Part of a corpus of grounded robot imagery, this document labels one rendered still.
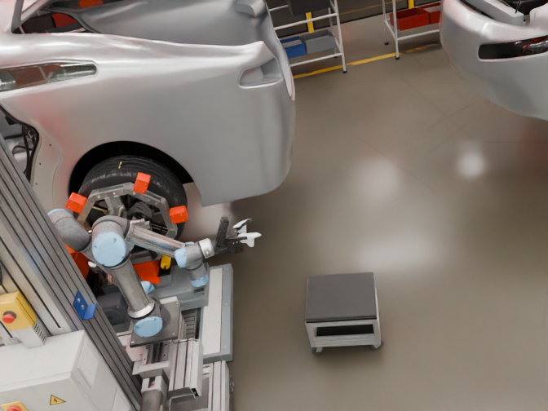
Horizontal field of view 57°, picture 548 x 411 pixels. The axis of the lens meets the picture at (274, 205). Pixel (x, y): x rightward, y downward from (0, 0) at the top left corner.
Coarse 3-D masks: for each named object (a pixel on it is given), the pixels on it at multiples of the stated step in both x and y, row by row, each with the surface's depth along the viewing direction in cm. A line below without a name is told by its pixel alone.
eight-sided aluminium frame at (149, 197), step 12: (96, 192) 286; (108, 192) 285; (120, 192) 285; (132, 192) 286; (156, 204) 292; (84, 216) 293; (168, 216) 297; (84, 228) 298; (168, 228) 302; (144, 252) 317
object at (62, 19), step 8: (40, 16) 634; (48, 16) 585; (56, 16) 585; (64, 16) 585; (24, 24) 589; (32, 24) 589; (40, 24) 589; (48, 24) 589; (56, 24) 589; (64, 24) 590; (16, 32) 593; (24, 32) 595; (32, 32) 593; (72, 32) 590
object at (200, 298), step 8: (208, 264) 369; (208, 272) 363; (208, 280) 359; (200, 288) 347; (208, 288) 353; (192, 296) 344; (200, 296) 344; (208, 296) 348; (184, 304) 341; (192, 304) 341; (200, 304) 342; (208, 304) 343
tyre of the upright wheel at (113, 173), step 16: (112, 160) 303; (128, 160) 301; (144, 160) 305; (96, 176) 292; (112, 176) 289; (128, 176) 289; (160, 176) 300; (176, 176) 316; (80, 192) 294; (160, 192) 297; (176, 192) 305; (176, 240) 317
